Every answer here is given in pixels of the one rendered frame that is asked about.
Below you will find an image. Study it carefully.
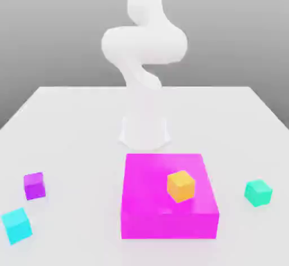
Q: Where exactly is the small orange cube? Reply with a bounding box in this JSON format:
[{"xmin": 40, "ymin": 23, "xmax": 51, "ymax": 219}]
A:
[{"xmin": 167, "ymin": 170, "xmax": 196, "ymax": 204}]

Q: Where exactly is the large magenta box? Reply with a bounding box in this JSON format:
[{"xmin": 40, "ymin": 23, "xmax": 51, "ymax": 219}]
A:
[{"xmin": 120, "ymin": 153, "xmax": 220, "ymax": 240}]

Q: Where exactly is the small cyan cube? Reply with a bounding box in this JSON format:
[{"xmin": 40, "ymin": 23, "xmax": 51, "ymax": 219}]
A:
[{"xmin": 1, "ymin": 207, "xmax": 33, "ymax": 246}]

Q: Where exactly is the small green cube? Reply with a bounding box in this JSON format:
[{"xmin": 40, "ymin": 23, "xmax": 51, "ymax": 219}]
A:
[{"xmin": 243, "ymin": 178, "xmax": 273, "ymax": 208}]

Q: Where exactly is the small purple cube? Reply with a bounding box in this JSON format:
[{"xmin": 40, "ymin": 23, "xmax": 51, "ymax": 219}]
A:
[{"xmin": 23, "ymin": 172, "xmax": 46, "ymax": 201}]

